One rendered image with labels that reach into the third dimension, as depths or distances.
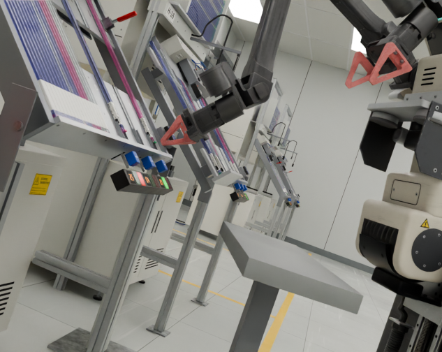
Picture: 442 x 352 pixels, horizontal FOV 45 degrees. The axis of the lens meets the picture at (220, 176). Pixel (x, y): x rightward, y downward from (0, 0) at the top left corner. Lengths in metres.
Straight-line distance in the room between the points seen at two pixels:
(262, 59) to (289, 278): 0.52
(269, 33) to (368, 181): 7.68
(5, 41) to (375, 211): 0.95
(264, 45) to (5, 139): 0.66
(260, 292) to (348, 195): 7.61
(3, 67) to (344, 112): 8.24
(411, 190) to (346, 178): 7.52
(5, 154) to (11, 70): 0.15
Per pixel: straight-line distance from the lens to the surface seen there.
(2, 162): 0.92
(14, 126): 0.91
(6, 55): 1.00
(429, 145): 1.30
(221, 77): 1.20
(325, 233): 8.90
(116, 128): 1.28
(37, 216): 1.68
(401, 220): 1.34
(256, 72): 1.26
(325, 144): 8.96
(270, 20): 1.34
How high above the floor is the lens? 0.73
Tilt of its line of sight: level
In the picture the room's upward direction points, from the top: 19 degrees clockwise
